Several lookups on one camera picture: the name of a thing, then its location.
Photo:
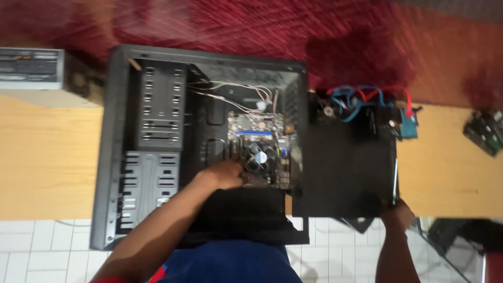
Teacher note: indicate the red carpet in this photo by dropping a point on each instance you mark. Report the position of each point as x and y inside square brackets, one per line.
[275, 27]

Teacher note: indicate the person's left hand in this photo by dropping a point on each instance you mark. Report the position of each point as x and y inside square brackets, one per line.
[222, 175]

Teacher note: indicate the dark chair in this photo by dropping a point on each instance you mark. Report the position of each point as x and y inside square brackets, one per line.
[463, 243]

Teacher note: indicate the green board hard drive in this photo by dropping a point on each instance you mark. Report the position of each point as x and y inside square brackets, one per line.
[485, 131]

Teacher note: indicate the black heap of computer parts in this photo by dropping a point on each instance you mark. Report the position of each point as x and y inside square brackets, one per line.
[377, 122]

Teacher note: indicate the grey metal drive unit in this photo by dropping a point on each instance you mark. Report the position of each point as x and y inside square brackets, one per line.
[29, 68]

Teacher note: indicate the green computer motherboard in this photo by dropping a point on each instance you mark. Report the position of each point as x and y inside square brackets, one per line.
[275, 129]

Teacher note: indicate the flat black object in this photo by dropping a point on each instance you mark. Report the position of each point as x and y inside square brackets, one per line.
[359, 225]

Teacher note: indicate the black metal drive cage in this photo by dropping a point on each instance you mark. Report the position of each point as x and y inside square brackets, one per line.
[161, 102]

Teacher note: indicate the black processor cooling fan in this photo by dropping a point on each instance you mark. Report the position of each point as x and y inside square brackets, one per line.
[260, 157]

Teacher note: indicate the small blue circuit board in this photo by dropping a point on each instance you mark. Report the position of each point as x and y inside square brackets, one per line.
[409, 125]

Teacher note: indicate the person's left fingers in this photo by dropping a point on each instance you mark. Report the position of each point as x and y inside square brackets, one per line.
[237, 173]

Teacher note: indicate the person's blue shirt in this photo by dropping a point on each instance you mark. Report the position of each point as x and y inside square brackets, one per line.
[228, 263]

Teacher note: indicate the black case side panel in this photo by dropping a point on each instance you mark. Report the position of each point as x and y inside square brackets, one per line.
[345, 173]

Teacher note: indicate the beige box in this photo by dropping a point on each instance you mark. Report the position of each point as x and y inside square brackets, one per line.
[74, 94]

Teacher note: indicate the black open computer case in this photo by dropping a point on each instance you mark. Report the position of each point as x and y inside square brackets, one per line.
[114, 157]

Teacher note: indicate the person's right hand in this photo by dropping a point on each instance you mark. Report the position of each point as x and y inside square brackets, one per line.
[399, 215]

